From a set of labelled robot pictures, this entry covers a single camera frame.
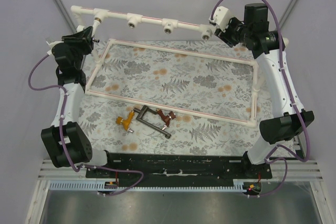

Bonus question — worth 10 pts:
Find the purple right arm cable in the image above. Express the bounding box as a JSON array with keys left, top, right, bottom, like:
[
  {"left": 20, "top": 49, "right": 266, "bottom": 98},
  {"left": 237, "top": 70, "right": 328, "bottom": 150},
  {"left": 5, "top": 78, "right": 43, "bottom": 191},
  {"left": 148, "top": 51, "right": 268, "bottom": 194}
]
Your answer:
[{"left": 209, "top": 0, "right": 313, "bottom": 199}]

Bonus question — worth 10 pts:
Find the white pipe frame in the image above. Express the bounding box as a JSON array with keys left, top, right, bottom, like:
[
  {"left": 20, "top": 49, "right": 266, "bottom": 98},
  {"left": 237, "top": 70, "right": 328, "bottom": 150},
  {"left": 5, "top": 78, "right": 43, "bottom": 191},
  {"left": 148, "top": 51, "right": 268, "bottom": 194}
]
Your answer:
[{"left": 71, "top": 5, "right": 264, "bottom": 128}]

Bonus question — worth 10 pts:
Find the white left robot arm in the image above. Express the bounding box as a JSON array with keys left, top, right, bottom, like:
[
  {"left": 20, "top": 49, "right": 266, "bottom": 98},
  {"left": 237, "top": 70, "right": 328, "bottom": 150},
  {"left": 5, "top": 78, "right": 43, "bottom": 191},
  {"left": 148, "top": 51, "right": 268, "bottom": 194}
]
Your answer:
[{"left": 41, "top": 26, "right": 108, "bottom": 168}]

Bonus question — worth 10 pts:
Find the floral pattern mat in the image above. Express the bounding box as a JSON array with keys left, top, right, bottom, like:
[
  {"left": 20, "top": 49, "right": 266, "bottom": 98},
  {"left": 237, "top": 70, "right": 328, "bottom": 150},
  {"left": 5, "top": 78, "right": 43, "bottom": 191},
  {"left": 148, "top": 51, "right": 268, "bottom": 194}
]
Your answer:
[{"left": 79, "top": 42, "right": 272, "bottom": 156}]

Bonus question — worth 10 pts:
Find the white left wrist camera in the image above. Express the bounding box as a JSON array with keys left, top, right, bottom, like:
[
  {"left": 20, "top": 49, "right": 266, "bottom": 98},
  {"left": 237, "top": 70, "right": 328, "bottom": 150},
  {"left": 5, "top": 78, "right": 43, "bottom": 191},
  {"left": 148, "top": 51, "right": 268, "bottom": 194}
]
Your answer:
[{"left": 46, "top": 37, "right": 62, "bottom": 55}]

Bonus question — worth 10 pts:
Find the dark grey metal faucet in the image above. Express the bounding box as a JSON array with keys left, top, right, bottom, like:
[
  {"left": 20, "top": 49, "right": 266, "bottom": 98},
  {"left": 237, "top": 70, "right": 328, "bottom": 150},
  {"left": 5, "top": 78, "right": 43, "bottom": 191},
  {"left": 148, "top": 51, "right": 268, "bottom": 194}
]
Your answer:
[{"left": 133, "top": 105, "right": 172, "bottom": 139}]

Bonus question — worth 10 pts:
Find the orange water faucet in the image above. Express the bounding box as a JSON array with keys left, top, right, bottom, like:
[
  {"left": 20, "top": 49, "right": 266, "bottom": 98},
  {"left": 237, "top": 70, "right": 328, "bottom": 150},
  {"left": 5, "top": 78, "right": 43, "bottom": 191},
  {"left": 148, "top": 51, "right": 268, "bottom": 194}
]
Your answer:
[{"left": 115, "top": 110, "right": 135, "bottom": 133}]

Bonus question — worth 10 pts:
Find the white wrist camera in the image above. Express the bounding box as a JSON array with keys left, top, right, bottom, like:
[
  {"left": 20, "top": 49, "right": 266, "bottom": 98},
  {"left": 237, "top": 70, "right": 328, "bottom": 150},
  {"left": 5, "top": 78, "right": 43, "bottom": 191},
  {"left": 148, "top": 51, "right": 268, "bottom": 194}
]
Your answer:
[
  {"left": 46, "top": 37, "right": 62, "bottom": 55},
  {"left": 209, "top": 6, "right": 234, "bottom": 31}
]

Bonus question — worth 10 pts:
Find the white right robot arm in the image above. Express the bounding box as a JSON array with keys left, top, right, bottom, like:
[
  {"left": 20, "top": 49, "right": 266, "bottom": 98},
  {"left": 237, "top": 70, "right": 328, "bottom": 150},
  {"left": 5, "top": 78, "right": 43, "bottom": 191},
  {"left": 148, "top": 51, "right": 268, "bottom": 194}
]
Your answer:
[{"left": 210, "top": 3, "right": 314, "bottom": 165}]

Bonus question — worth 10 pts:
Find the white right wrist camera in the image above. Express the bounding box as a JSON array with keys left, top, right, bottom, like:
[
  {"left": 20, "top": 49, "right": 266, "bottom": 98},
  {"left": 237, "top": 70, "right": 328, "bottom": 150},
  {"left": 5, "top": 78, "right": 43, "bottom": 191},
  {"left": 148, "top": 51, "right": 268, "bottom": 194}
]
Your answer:
[{"left": 209, "top": 6, "right": 234, "bottom": 31}]

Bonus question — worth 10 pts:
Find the white water faucet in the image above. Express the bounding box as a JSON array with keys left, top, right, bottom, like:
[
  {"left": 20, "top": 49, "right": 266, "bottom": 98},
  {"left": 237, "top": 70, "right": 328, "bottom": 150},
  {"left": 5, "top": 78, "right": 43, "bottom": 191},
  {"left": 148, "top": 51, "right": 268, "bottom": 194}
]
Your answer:
[{"left": 75, "top": 17, "right": 102, "bottom": 44}]

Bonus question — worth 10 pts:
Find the brown water faucet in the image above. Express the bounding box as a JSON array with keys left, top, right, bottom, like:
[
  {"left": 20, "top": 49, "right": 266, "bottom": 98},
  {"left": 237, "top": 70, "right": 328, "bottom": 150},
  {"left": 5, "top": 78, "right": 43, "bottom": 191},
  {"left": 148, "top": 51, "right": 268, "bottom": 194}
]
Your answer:
[{"left": 156, "top": 109, "right": 176, "bottom": 129}]

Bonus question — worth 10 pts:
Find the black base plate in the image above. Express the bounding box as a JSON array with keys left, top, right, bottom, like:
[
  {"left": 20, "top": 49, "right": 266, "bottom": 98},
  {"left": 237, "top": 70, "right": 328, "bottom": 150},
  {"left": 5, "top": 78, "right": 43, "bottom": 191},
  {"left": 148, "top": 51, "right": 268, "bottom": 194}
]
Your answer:
[{"left": 86, "top": 153, "right": 272, "bottom": 187}]

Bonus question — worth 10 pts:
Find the white slotted cable duct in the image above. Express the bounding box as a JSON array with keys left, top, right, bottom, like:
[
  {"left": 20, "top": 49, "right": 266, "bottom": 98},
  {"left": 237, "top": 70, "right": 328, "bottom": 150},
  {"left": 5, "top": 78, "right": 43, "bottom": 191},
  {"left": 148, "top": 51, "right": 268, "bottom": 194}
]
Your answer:
[{"left": 49, "top": 180, "right": 246, "bottom": 193}]

